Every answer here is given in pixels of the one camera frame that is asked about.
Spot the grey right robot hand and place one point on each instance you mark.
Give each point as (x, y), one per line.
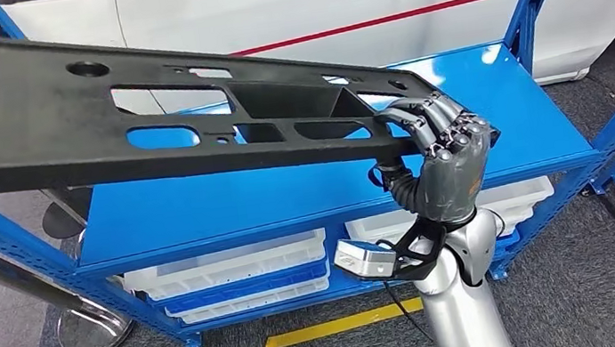
(451, 177)

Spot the black camera bracket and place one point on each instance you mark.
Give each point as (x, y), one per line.
(409, 271)

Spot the yellow floor tape square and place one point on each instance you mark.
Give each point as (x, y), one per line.
(334, 327)

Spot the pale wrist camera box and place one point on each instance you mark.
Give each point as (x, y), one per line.
(363, 260)

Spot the chrome stanchion post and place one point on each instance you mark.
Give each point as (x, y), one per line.
(97, 333)
(61, 222)

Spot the black plastic panel part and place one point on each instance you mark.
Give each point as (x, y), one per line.
(42, 147)

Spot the white car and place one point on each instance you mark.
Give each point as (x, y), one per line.
(261, 0)

